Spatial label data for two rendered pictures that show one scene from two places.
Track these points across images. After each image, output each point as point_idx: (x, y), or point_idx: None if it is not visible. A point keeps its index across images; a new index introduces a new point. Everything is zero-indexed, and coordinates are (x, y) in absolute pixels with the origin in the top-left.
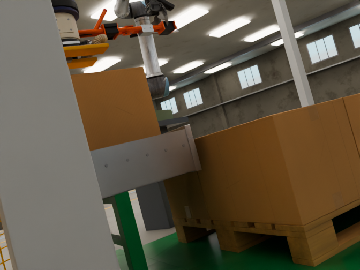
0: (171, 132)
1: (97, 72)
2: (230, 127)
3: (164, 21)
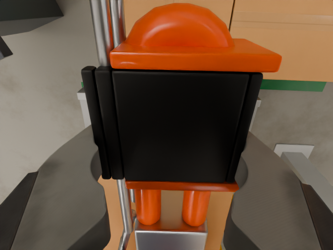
0: (252, 121)
1: (223, 231)
2: (309, 80)
3: (236, 169)
